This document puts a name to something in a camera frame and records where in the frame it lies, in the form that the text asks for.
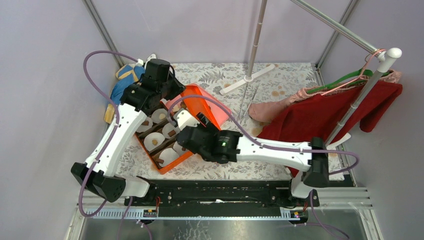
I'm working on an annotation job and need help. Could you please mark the orange box lid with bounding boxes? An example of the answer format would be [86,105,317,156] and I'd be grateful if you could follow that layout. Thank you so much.
[180,84,222,130]

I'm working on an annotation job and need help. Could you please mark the white clothes rack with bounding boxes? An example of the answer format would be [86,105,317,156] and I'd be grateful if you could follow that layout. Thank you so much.
[220,0,403,151]

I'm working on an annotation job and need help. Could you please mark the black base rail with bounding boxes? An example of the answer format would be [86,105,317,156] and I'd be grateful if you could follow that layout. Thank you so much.
[124,179,310,218]

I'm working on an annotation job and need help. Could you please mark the dark red garment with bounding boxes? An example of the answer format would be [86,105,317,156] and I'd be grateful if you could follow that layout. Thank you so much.
[256,80,404,178]

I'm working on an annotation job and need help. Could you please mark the white paper cup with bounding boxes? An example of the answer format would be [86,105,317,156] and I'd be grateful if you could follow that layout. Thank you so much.
[158,148,180,168]
[143,132,166,152]
[172,142,188,157]
[136,117,153,133]
[161,123,180,139]
[150,108,168,124]

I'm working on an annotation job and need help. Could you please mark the blue plush toy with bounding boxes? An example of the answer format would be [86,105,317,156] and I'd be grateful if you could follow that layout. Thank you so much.
[110,63,145,106]

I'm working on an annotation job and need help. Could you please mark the pink tray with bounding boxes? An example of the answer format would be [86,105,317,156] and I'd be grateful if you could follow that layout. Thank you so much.
[183,95,232,127]

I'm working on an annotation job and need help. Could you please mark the green hanger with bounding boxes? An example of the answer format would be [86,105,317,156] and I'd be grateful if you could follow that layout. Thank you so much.
[305,69,374,95]

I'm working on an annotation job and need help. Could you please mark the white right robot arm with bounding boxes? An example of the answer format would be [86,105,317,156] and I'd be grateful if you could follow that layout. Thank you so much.
[174,110,330,206]

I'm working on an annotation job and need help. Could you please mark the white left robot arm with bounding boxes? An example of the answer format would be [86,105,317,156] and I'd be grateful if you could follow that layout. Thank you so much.
[71,59,186,206]

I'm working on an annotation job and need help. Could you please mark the orange chocolate box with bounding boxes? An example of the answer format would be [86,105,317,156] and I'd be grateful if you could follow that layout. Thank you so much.
[135,103,193,175]

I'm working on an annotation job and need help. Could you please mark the dark brown chocolate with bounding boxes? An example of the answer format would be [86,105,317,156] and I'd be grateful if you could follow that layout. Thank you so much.
[167,130,177,138]

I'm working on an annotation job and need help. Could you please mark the pink garment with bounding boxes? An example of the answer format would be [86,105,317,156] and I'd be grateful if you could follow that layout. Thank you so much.
[248,68,402,124]

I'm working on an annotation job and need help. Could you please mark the pink wire hanger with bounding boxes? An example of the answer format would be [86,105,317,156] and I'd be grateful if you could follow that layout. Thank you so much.
[321,49,386,96]

